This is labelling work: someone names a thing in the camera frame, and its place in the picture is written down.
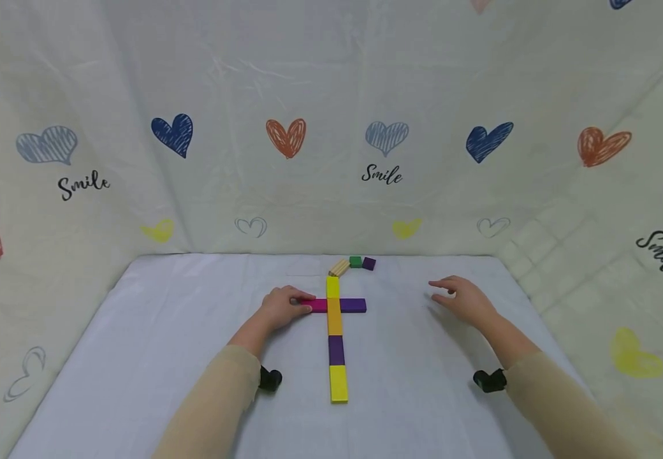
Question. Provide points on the person's right hand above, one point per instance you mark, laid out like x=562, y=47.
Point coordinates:
x=472, y=301

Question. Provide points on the person's left hand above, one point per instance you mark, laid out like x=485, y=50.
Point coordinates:
x=279, y=307

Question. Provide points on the person's left fingers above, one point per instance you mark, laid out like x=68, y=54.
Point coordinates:
x=303, y=299

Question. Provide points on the person's right fingers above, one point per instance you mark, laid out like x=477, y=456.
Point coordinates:
x=441, y=283

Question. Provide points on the person's right thumb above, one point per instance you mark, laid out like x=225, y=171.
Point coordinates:
x=440, y=298

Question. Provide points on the magenta wooden block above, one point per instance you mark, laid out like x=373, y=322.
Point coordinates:
x=319, y=306

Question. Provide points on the person's right forearm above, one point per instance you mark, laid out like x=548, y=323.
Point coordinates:
x=544, y=389

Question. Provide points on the person's left forearm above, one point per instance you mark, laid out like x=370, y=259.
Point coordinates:
x=222, y=389

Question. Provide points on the short yellow wooden block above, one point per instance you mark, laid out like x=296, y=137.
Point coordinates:
x=332, y=287

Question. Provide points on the orange wooden block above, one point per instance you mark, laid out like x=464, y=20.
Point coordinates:
x=335, y=317

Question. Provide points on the natural wooden block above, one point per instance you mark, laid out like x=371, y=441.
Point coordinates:
x=339, y=267

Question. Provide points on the long purple wooden block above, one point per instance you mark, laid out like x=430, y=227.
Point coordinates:
x=353, y=306

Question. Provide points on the dark purple wooden block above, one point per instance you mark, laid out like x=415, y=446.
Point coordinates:
x=336, y=350

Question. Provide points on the green wooden block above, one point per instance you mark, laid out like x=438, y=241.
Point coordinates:
x=355, y=261

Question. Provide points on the small purple wooden block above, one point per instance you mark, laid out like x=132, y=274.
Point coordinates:
x=369, y=263

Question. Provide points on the black wrist band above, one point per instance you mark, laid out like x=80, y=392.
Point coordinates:
x=489, y=380
x=270, y=379

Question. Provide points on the long yellow wooden block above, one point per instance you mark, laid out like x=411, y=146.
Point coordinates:
x=338, y=384

